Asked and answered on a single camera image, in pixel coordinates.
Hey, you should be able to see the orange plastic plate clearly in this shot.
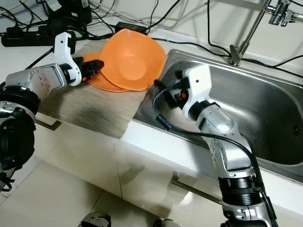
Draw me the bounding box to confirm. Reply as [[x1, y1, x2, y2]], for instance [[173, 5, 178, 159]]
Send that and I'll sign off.
[[81, 52, 131, 93]]

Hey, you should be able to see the orange plastic bowl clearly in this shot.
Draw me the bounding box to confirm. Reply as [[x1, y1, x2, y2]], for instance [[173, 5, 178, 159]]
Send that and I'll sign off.
[[98, 28, 166, 92]]

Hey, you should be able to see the white kitchen cabinet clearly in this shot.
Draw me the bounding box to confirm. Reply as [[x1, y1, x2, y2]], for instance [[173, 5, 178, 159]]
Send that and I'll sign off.
[[28, 118, 303, 227]]

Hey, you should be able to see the wood grain counter mat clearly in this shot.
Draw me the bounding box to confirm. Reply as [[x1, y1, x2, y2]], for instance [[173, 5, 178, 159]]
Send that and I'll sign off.
[[38, 40, 150, 139]]

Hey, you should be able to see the black plug adapter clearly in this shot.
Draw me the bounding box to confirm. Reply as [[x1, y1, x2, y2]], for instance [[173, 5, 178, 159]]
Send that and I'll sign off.
[[47, 19, 76, 41]]

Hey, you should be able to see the black power adapter brick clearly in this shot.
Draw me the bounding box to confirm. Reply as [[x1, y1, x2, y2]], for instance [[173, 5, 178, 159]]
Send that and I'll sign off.
[[115, 21, 147, 35]]

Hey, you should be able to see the black charger with white labels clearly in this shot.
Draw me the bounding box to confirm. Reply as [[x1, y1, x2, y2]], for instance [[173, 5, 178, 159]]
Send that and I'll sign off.
[[45, 0, 93, 24]]

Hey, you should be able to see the black power strip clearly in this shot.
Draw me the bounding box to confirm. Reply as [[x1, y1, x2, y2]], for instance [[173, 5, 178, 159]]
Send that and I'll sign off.
[[1, 28, 76, 48]]

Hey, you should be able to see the metal faucet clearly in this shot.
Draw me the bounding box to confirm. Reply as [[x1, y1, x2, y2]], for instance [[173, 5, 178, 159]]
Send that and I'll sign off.
[[229, 0, 303, 66]]

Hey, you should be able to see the stainless steel sink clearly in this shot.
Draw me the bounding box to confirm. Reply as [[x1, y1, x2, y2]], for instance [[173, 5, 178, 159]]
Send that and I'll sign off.
[[133, 49, 303, 183]]

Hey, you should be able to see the dark robot right foot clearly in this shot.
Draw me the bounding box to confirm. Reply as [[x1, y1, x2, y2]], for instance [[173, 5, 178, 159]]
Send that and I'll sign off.
[[154, 218, 171, 227]]

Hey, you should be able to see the dark robot foot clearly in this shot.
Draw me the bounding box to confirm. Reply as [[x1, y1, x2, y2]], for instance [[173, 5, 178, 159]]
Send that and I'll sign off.
[[154, 218, 171, 227], [78, 212, 107, 227]]

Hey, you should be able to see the dark robot left foot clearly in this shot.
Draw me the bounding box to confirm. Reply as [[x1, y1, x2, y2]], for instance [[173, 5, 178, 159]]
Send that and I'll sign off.
[[78, 212, 107, 227]]

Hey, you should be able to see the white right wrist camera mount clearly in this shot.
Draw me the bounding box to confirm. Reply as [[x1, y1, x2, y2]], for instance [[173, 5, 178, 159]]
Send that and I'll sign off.
[[184, 64, 213, 114]]

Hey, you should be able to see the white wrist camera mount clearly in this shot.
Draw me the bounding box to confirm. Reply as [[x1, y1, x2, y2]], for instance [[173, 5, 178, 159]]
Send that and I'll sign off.
[[54, 32, 83, 86], [184, 64, 213, 114]]

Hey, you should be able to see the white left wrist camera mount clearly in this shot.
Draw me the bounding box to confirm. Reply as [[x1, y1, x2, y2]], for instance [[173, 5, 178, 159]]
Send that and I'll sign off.
[[54, 32, 83, 86]]

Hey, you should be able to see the black wall cable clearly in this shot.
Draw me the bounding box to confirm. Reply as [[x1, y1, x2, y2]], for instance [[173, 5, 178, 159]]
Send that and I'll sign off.
[[206, 0, 232, 57]]

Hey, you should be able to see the silver cabinet handle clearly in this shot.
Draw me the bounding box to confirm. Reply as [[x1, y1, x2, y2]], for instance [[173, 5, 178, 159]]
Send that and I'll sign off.
[[36, 118, 62, 131]]

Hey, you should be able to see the silver drawer handle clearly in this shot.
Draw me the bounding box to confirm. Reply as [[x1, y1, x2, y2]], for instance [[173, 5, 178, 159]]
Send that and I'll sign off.
[[172, 173, 223, 205]]

